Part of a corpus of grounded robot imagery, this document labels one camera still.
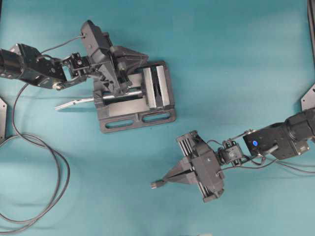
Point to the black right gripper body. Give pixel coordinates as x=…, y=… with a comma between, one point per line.
x=204, y=165

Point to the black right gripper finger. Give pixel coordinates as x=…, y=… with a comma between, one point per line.
x=182, y=167
x=189, y=178

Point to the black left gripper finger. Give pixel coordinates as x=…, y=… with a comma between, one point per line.
x=127, y=59
x=124, y=71

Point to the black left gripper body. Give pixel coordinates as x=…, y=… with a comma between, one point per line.
x=104, y=67

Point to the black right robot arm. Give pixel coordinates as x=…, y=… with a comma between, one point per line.
x=282, y=140

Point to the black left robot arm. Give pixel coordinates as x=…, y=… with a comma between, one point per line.
x=27, y=64

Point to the black metal bench vise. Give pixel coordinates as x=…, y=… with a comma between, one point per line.
x=149, y=101

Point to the silver vise handle rod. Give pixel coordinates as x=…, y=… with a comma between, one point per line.
x=74, y=102

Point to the black frame rail right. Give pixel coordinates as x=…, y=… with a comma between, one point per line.
x=311, y=21

